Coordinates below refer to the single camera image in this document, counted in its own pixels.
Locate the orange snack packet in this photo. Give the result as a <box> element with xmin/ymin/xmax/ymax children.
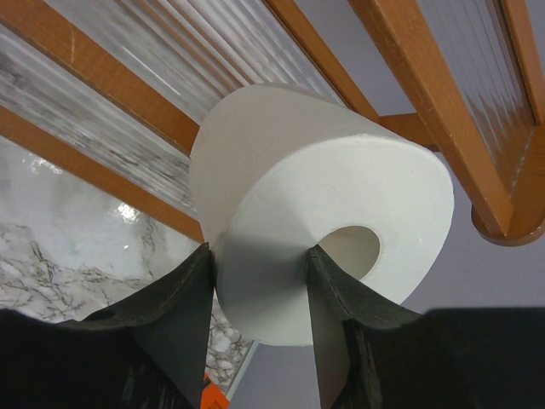
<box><xmin>200</xmin><ymin>375</ymin><xmax>230</xmax><ymax>409</ymax></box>

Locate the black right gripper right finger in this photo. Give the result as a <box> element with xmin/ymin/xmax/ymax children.
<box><xmin>306</xmin><ymin>247</ymin><xmax>544</xmax><ymax>408</ymax></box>

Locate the wooden two-tier shelf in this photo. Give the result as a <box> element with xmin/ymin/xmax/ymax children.
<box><xmin>1</xmin><ymin>1</ymin><xmax>544</xmax><ymax>245</ymax></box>

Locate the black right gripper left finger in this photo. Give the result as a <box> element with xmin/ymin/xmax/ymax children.
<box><xmin>1</xmin><ymin>245</ymin><xmax>213</xmax><ymax>408</ymax></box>

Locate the white paper roll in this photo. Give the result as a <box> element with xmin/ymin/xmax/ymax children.
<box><xmin>189</xmin><ymin>84</ymin><xmax>455</xmax><ymax>346</ymax></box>

